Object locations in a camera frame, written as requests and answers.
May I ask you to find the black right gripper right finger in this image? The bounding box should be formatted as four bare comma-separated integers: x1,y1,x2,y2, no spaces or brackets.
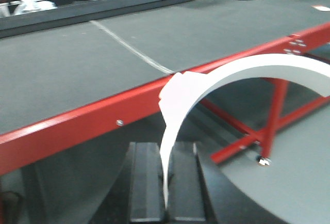
167,141,285,223

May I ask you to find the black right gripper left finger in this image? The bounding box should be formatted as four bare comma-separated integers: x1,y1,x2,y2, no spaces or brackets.
90,142,165,223

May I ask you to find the white half-ring pipe clamp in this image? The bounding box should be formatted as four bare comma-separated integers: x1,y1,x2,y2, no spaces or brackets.
159,54,329,204

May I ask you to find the black table mat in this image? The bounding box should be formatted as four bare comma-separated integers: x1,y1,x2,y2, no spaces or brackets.
1,0,329,133

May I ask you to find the black foam board stack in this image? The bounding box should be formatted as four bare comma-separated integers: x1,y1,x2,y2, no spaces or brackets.
1,0,192,38

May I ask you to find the red table frame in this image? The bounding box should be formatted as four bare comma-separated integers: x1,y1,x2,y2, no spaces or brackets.
1,23,329,175

